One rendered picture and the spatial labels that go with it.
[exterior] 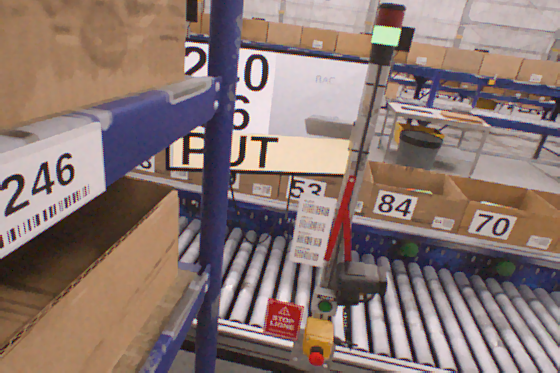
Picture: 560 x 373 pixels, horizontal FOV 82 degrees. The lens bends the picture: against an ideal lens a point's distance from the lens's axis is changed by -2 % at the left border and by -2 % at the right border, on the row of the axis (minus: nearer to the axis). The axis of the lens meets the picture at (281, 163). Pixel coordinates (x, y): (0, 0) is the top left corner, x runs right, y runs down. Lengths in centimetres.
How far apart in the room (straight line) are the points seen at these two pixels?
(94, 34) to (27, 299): 25
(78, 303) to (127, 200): 14
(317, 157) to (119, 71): 68
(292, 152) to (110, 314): 62
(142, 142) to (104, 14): 6
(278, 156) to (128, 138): 66
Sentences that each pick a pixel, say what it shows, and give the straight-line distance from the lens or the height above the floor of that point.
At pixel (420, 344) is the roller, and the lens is 123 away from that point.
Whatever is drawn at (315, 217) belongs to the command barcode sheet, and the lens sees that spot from 79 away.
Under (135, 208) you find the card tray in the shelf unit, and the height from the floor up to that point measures 141.
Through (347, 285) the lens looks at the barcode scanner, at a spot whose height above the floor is 106.
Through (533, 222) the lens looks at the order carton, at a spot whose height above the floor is 101.
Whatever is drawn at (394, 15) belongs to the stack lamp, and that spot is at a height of 164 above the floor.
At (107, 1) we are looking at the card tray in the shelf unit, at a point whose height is 159.
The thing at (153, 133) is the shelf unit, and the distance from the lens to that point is 19.
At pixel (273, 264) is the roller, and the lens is 132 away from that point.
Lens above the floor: 158
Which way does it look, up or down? 22 degrees down
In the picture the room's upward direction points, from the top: 8 degrees clockwise
